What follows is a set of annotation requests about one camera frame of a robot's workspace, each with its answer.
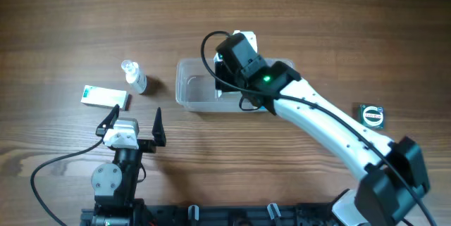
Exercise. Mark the white Hansaplast plaster box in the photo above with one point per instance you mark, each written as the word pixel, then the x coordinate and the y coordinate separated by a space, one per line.
pixel 219 70

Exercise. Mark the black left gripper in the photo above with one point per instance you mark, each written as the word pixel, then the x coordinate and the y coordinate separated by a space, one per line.
pixel 145 144

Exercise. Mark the white dropper bottle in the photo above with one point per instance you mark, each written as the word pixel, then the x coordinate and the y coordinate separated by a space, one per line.
pixel 134 76

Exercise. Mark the clear plastic container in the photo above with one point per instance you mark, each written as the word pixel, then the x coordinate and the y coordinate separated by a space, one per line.
pixel 195 90

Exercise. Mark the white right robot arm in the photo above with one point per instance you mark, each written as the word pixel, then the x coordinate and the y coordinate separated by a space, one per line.
pixel 392 176

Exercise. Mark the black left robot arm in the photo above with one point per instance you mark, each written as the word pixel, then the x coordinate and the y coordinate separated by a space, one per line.
pixel 115 183

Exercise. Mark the white green medicine box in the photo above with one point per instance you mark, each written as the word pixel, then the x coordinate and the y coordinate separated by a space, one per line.
pixel 103 97

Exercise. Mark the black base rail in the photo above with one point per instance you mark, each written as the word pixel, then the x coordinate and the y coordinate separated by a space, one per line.
pixel 300 214

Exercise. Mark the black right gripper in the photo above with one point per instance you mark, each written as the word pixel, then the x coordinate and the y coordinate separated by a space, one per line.
pixel 223 83

